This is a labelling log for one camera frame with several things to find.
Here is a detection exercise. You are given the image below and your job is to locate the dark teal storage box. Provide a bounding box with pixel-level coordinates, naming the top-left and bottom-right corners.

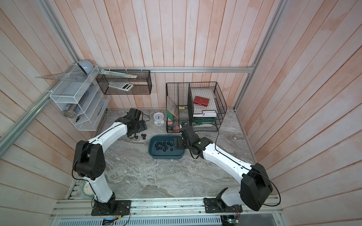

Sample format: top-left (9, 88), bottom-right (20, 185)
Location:
top-left (149, 135), bottom-right (185, 160)

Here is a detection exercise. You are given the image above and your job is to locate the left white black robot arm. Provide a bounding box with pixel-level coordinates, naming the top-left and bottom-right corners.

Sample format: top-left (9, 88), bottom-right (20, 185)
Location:
top-left (72, 108), bottom-right (147, 216)

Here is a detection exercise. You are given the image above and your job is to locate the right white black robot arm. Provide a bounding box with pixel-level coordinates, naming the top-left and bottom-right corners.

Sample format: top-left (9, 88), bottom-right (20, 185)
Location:
top-left (174, 125), bottom-right (276, 213)

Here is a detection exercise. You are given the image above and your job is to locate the small white alarm clock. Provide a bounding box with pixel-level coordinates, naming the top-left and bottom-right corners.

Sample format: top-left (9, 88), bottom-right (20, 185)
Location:
top-left (153, 112), bottom-right (165, 126)

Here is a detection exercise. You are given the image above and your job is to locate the white tray in organizer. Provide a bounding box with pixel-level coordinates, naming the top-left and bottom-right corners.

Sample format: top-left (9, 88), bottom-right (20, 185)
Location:
top-left (193, 110), bottom-right (217, 117)

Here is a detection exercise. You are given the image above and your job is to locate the white calculator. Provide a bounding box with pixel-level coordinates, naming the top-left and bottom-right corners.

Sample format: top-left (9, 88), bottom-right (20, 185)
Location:
top-left (108, 82), bottom-right (134, 92)

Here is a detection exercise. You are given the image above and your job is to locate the red wallet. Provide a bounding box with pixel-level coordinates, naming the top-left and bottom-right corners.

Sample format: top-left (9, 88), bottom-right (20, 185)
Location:
top-left (193, 96), bottom-right (210, 107)

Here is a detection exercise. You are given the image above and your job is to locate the clear plastic ruler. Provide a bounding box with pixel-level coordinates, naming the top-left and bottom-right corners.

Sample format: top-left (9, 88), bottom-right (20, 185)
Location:
top-left (99, 69), bottom-right (137, 79)

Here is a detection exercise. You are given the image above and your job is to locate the grey computer mouse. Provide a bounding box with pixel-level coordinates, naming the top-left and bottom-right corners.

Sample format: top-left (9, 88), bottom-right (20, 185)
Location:
top-left (77, 60), bottom-right (94, 75)

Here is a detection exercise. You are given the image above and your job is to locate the black wire desk organizer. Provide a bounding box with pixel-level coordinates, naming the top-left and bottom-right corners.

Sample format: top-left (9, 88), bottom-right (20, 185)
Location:
top-left (166, 82), bottom-right (227, 133)

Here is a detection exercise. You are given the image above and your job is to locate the black wire wall basket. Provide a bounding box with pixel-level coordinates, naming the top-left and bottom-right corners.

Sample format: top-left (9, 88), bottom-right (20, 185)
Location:
top-left (96, 69), bottom-right (152, 95)

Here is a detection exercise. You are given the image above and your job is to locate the white wire wall shelf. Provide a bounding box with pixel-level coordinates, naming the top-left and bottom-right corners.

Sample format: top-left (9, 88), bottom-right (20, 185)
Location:
top-left (50, 65), bottom-right (110, 131)

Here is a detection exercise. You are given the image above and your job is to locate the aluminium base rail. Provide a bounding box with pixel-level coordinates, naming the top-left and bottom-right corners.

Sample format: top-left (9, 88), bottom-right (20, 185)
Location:
top-left (49, 195), bottom-right (283, 219)

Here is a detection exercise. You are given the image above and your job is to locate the green round wall clock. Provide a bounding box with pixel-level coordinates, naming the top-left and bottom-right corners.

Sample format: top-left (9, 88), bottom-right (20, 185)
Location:
top-left (82, 182), bottom-right (94, 197)

